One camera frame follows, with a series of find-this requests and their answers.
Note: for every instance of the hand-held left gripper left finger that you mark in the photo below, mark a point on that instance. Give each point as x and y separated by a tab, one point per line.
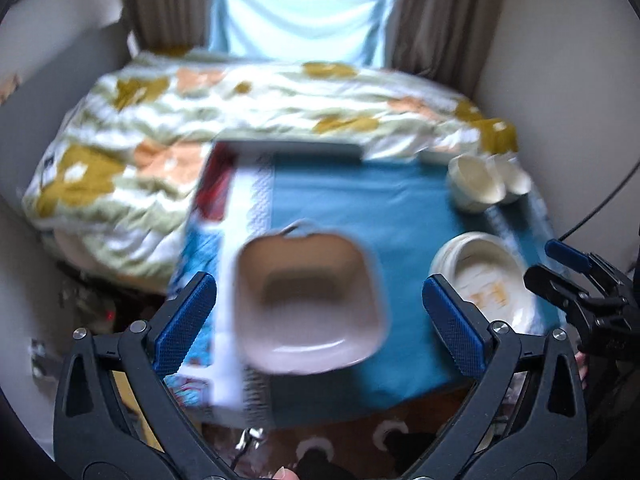
185	325

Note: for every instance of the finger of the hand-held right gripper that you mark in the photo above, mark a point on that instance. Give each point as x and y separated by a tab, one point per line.
550	280
567	254

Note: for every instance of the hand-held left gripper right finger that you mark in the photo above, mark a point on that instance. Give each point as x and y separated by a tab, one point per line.
452	330

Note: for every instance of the white cup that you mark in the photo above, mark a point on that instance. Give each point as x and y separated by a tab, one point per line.
517	180
475	185

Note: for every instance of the square white bowl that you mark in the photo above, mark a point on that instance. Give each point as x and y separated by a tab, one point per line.
307	310

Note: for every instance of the grey and red tray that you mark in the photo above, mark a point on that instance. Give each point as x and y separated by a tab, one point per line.
290	149

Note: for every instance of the person's left hand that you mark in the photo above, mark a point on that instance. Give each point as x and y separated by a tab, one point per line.
286	473

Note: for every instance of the teal tablecloth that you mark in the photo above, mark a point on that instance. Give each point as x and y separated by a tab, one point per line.
360	200

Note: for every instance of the floral duvet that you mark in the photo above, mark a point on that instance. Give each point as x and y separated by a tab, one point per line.
150	120

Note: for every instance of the brown curtain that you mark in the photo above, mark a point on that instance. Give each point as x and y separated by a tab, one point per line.
165	5
445	20

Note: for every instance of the light blue cloth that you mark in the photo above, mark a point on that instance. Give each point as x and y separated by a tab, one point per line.
300	10

